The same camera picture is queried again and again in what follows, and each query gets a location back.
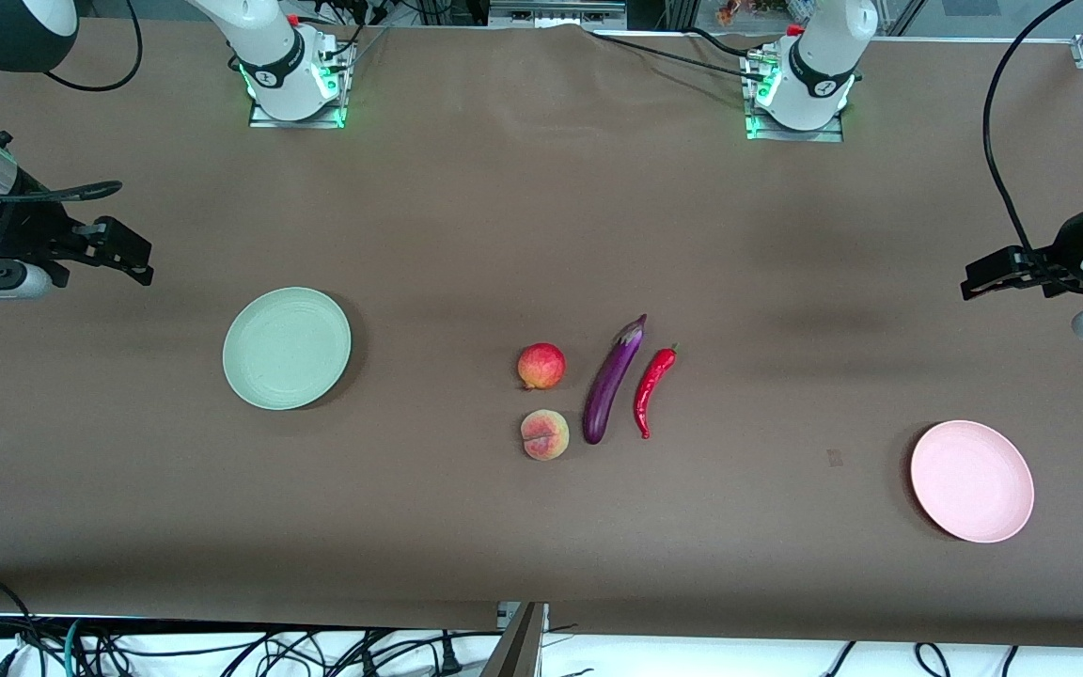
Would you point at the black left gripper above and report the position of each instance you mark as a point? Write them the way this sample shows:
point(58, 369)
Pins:
point(1064, 248)

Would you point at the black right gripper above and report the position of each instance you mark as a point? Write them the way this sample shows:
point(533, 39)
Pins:
point(23, 228)

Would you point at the red chili pepper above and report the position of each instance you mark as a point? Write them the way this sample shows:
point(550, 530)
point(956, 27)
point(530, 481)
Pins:
point(651, 385)

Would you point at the purple eggplant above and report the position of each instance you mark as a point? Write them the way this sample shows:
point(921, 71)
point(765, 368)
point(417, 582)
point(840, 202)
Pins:
point(607, 385)

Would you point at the red pomegranate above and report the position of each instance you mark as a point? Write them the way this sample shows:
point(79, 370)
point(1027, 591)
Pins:
point(541, 366)

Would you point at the pink yellow peach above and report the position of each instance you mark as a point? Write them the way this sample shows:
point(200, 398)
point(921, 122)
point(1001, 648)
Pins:
point(544, 435)

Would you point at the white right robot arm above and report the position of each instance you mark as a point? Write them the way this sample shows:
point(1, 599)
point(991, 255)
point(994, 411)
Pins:
point(274, 52)

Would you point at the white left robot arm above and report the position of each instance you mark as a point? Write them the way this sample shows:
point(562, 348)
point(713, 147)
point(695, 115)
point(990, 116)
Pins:
point(814, 56)

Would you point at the pale green plate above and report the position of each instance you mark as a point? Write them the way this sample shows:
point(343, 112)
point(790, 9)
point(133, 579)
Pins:
point(287, 349)

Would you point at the pink plate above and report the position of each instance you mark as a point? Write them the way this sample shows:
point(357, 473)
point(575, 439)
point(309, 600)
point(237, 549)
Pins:
point(972, 481)

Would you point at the colourful toy pile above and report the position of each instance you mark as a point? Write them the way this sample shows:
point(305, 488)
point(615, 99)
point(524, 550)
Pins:
point(739, 9)

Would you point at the brown table cloth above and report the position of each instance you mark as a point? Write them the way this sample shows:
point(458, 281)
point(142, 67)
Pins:
point(541, 235)

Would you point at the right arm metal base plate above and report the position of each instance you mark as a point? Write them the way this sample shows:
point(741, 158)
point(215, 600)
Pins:
point(264, 119)

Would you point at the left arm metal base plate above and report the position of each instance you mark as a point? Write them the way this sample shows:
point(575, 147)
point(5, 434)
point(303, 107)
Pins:
point(791, 134)

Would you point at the aluminium profile post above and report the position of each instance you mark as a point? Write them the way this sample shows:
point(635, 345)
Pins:
point(518, 649)

